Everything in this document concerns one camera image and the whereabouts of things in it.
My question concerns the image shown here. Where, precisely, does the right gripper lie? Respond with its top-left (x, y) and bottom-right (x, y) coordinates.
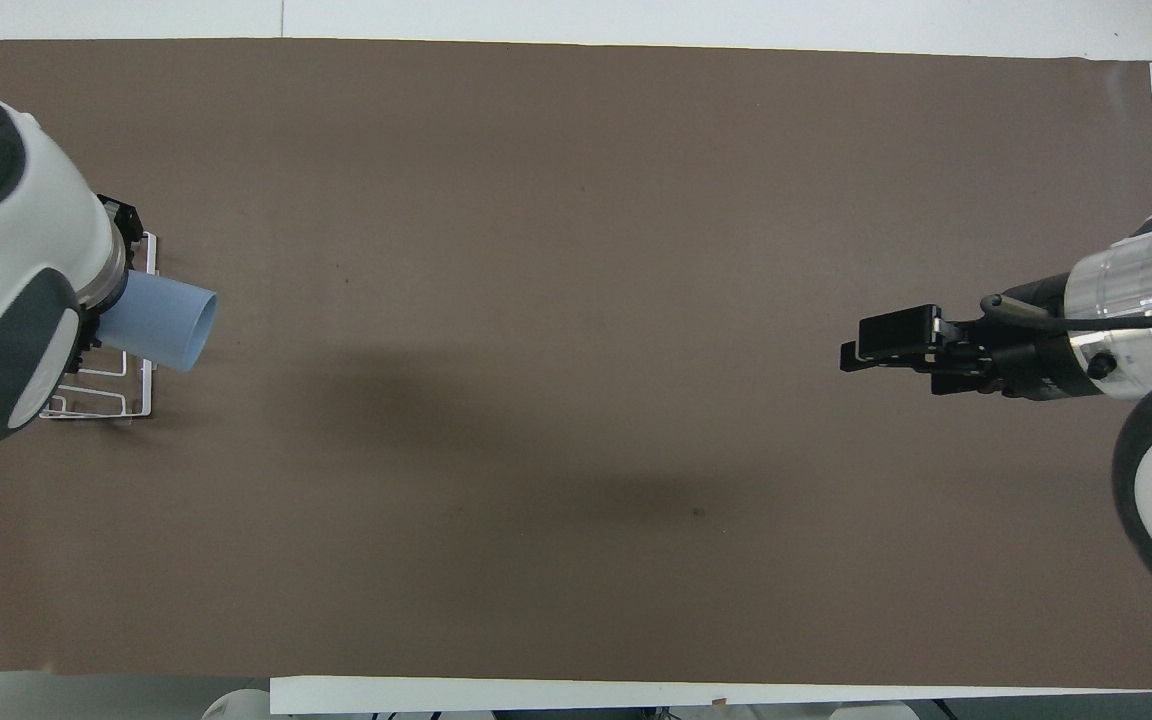
top-left (840, 272), bottom-right (1102, 402)

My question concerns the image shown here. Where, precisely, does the black cable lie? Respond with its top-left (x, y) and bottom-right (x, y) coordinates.
top-left (980, 292), bottom-right (1152, 334)

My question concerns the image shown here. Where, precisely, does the white wire cup holder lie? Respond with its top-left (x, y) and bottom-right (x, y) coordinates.
top-left (39, 231), bottom-right (160, 422)

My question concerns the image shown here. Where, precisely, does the light blue plastic cup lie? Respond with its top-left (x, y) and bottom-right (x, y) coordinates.
top-left (96, 269), bottom-right (219, 375)

